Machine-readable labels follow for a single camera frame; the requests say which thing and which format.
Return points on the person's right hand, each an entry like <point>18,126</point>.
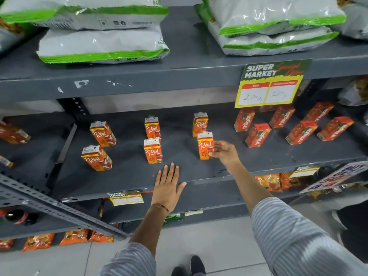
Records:
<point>227,154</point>

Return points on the person's left hand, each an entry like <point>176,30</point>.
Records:
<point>166,192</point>

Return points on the person's right fingers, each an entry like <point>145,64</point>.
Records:
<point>216,146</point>

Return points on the person's left little finger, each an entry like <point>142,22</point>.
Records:
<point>157,181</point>

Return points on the person's left thumb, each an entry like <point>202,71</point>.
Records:
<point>181,188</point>

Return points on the person's left middle finger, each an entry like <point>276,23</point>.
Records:
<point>171,172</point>

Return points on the orange white juice carton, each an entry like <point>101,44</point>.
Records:
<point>204,146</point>

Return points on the person's left forearm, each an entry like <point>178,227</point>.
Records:
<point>151,229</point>

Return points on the person's right forearm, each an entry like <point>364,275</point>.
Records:
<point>247,186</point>

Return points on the group of orange juice cartons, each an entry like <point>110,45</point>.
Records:
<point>153,152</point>

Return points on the small white shelf label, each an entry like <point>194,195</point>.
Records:
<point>193,212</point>

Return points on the small yellow green shelf label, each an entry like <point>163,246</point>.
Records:
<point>304,171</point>
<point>125,197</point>

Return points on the group of red drink cartons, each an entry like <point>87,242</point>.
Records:
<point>258,136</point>

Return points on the orange yellow food packet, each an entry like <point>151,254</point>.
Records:
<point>289,181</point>
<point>268,182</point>

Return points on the person's right black shoe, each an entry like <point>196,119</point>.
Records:
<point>197,265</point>

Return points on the person's black shoe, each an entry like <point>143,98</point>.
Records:
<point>178,272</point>
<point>197,265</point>

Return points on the orange snack packet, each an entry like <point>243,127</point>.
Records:
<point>5,244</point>
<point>38,242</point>
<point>100,237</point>
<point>74,237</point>

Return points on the person's left black shoe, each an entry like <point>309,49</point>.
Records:
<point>178,272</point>

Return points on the large yellow green price sign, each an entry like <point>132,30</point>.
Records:
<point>273,83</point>

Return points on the grey metal shelf rack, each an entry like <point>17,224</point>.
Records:
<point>184,63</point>

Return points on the white red blue offer sign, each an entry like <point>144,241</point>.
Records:
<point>336,176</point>

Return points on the grey striped shirt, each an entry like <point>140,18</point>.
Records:
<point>299,244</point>

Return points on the dark bottle red label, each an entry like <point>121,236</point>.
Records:
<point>31,219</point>
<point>14,217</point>

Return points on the row of white green bags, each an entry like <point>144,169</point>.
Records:
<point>100,43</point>

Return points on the clear snack bag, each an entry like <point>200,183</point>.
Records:
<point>355,93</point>

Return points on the black bag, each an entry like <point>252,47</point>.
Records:
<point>355,229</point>

